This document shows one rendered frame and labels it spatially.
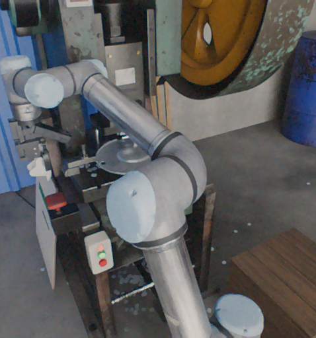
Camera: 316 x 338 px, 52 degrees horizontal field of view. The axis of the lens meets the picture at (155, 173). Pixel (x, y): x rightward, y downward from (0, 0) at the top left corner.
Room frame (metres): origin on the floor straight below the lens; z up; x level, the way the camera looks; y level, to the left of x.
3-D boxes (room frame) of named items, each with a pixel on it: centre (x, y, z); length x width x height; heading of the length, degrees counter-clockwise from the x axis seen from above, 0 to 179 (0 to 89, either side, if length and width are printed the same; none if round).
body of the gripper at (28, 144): (0.83, 0.35, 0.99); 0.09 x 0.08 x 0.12; 117
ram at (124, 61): (1.16, 0.11, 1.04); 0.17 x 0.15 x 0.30; 27
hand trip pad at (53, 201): (0.85, 0.32, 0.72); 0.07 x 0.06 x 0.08; 27
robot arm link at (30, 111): (0.84, 0.34, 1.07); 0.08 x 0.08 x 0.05
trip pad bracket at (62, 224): (0.86, 0.31, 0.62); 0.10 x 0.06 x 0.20; 117
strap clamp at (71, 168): (1.12, 0.28, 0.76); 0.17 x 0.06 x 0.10; 117
